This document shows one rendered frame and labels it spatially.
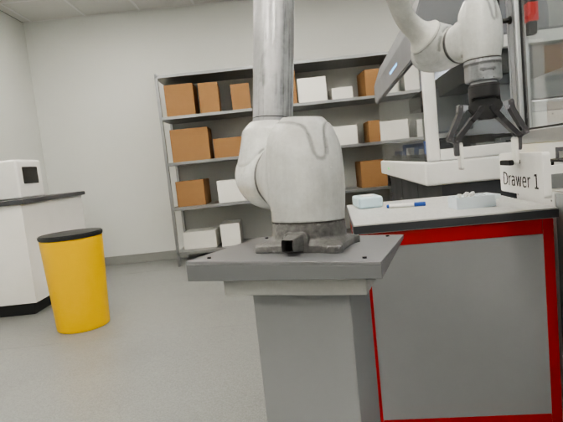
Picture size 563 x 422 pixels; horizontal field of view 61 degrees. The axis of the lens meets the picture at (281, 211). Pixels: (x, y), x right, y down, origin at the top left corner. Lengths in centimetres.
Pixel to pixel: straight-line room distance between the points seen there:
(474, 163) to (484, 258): 76
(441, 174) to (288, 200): 132
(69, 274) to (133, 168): 254
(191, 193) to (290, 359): 420
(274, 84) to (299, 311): 54
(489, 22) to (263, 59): 56
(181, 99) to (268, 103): 401
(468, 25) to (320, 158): 58
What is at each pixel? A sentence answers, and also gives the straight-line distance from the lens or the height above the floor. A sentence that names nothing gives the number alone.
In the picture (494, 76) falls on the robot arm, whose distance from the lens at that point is 132.
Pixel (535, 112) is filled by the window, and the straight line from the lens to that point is 176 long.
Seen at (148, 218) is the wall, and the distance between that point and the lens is 568.
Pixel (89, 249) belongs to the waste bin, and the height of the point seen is 54.
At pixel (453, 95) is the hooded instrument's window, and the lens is 222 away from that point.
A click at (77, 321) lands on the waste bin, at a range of 345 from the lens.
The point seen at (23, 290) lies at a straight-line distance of 419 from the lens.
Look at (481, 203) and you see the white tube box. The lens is 164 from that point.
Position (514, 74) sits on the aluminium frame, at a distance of 187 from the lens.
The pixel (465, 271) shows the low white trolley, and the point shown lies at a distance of 152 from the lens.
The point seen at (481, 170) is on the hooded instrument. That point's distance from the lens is 221.
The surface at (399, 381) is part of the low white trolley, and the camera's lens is 160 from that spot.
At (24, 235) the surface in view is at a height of 63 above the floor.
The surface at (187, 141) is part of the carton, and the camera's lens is 509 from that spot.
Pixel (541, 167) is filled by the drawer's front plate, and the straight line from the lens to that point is 128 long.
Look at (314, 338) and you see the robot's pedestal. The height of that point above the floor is 62.
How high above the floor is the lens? 96
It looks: 6 degrees down
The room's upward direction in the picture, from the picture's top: 6 degrees counter-clockwise
